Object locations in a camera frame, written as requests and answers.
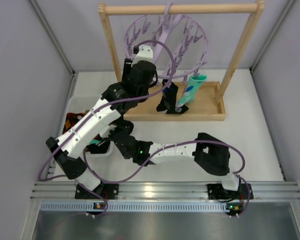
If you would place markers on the slotted cable duct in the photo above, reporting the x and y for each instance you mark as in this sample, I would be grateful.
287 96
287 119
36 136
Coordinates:
118 206

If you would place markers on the aluminium mounting rail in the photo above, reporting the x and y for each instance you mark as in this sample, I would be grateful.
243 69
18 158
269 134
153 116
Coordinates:
263 191

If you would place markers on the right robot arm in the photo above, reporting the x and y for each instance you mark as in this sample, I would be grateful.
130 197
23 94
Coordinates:
209 153

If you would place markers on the teal white sock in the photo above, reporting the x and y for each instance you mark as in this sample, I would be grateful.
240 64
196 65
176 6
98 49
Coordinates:
191 88

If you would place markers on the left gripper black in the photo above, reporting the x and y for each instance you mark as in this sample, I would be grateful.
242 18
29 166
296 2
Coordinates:
126 69

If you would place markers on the lilac round clip hanger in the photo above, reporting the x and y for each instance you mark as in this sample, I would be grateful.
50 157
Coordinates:
192 33

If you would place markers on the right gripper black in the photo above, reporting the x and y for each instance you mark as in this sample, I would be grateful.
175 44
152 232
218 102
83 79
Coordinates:
100 146

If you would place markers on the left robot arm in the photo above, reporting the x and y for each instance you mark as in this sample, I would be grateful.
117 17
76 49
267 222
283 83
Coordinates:
118 99

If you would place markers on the black white sock in basket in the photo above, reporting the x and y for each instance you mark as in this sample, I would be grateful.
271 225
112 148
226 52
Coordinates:
98 149

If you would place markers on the white plastic basket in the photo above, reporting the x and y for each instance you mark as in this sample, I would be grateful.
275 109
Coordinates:
80 104

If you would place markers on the black orange argyle sock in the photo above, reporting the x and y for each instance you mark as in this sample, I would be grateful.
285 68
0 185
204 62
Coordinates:
71 120

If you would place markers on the black blue sock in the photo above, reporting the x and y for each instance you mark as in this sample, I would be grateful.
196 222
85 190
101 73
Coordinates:
168 99

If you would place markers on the teal sock in basket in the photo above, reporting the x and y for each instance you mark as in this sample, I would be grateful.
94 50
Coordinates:
94 142

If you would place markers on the wooden hanging rack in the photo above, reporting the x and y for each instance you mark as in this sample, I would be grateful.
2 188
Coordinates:
208 102

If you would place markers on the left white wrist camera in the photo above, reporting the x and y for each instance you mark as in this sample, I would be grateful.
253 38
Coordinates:
145 53

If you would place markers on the black sock with label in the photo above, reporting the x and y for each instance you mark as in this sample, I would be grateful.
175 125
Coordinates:
177 110

